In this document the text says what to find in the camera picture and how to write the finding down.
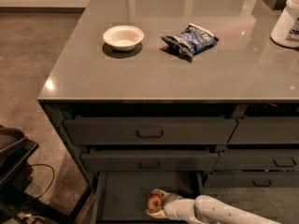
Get blue chip bag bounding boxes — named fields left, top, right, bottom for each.
left=161, top=23, right=219, bottom=58

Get middle left drawer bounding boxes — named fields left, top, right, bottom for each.
left=81, top=149, right=219, bottom=172

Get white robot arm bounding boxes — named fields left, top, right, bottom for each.
left=146, top=189, right=280, bottom=224

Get top right drawer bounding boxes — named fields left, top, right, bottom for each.
left=229, top=117, right=299, bottom=145

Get middle right drawer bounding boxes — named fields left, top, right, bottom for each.
left=214, top=149, right=299, bottom=171

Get black cart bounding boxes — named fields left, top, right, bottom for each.
left=0, top=126, right=92, bottom=224

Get grey counter cabinet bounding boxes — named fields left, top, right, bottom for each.
left=38, top=0, right=299, bottom=185

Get bottom right drawer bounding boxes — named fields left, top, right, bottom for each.
left=204, top=172, right=299, bottom=188

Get black cable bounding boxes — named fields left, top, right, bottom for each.
left=27, top=163, right=56, bottom=201

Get top left drawer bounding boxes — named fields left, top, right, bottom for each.
left=64, top=117, right=236, bottom=146

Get white wipes canister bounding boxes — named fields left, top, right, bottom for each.
left=271, top=0, right=299, bottom=49

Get white paper bowl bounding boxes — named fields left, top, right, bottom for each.
left=103, top=25, right=144, bottom=51

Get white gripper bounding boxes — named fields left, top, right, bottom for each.
left=146, top=189, right=197, bottom=221

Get red apple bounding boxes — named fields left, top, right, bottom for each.
left=147, top=194, right=164, bottom=212

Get open bottom left drawer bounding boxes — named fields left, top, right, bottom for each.
left=92, top=171, right=203, bottom=224

